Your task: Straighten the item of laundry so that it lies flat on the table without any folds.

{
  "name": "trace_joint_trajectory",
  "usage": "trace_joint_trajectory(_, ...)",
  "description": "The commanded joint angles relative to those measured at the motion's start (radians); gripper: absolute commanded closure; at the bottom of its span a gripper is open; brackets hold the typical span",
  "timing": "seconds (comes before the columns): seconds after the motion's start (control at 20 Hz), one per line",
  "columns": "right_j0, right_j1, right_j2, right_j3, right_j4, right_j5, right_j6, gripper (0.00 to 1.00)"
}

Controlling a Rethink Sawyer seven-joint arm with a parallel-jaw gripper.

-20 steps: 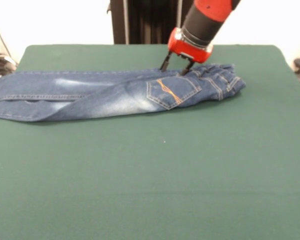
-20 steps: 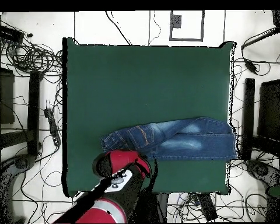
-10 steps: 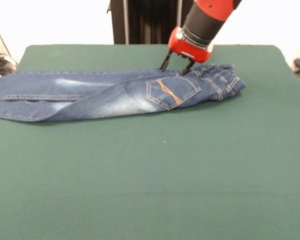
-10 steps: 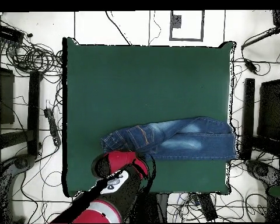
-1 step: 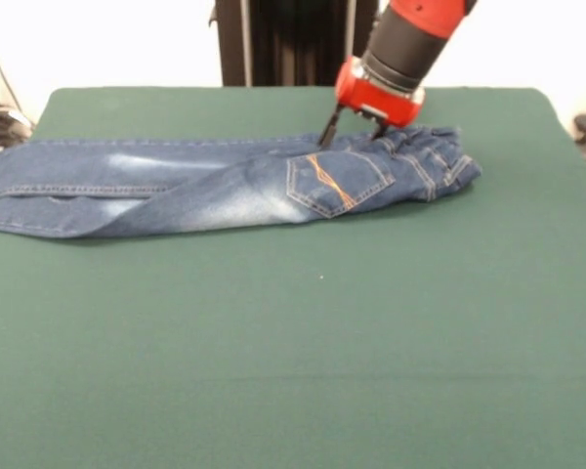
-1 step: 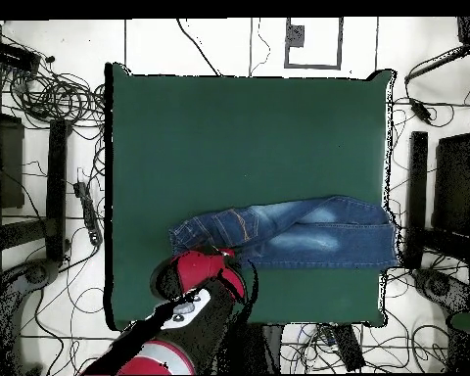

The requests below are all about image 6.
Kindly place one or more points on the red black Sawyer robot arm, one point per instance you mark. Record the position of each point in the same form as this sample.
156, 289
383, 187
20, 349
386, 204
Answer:
199, 270

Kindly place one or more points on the black rod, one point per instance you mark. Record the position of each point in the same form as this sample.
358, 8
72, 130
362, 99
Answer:
438, 62

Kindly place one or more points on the black power box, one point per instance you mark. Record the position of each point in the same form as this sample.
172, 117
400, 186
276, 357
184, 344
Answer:
13, 56

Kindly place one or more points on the blue denim jeans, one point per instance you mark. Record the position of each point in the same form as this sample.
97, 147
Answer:
317, 239

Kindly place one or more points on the black flat box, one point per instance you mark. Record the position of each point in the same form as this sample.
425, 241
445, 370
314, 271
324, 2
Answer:
454, 184

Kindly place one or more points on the black stand frame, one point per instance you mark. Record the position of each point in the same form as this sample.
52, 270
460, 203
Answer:
56, 188
418, 188

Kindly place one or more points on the black rectangular device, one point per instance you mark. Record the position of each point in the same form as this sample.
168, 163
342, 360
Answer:
348, 346

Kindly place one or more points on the dark green table cloth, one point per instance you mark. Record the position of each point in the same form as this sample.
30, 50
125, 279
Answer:
219, 137

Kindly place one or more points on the small grey square plate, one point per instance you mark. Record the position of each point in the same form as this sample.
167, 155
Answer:
295, 36

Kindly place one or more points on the black power strip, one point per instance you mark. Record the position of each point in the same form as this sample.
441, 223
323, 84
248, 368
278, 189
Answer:
88, 213

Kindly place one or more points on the black grey stand base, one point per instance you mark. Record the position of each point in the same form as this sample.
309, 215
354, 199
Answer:
440, 288
41, 272

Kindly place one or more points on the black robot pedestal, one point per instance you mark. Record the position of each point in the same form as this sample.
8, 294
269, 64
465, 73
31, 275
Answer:
258, 348

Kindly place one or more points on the grey square frame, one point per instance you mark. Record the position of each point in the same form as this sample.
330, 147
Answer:
313, 66

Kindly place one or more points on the black power adapter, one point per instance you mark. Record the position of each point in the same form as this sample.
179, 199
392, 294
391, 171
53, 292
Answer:
421, 109

